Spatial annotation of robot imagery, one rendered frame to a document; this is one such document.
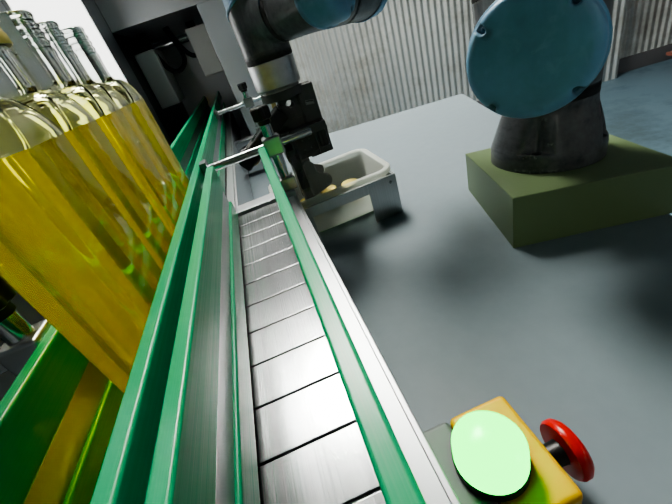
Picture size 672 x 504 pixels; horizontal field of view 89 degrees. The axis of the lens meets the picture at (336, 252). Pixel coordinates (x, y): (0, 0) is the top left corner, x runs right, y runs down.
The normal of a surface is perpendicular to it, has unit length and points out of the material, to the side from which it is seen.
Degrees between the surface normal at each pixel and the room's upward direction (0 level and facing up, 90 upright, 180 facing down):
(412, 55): 90
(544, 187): 4
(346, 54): 90
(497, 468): 24
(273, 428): 0
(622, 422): 0
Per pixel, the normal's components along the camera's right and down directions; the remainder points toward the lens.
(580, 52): -0.48, 0.65
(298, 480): -0.29, -0.80
